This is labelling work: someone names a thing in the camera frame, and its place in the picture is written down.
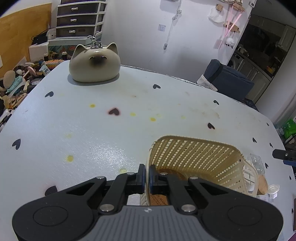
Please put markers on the beige ceramic cat figurine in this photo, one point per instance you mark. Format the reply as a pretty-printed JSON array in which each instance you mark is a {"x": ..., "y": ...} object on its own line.
[{"x": 89, "y": 65}]

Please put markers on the white washing machine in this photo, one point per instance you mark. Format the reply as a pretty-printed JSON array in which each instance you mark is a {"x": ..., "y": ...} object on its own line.
[{"x": 235, "y": 61}]

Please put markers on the small white plastic cup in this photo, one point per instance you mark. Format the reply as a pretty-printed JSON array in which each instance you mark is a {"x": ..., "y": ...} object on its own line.
[{"x": 273, "y": 190}]

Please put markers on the dark blue armchair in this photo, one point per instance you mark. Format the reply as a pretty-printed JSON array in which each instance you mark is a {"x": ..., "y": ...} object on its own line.
[{"x": 227, "y": 80}]

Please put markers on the grey plastic drawer unit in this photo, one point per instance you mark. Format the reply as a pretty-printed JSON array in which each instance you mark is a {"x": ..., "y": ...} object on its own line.
[{"x": 79, "y": 19}]

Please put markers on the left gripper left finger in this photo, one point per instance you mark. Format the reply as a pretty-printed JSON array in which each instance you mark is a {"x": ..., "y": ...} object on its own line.
[{"x": 121, "y": 188}]

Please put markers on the beige woven plastic basket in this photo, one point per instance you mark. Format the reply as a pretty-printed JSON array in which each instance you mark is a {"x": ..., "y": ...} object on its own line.
[{"x": 217, "y": 162}]

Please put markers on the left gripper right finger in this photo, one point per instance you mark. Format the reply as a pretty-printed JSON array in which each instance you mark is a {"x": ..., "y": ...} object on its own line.
[{"x": 173, "y": 188}]

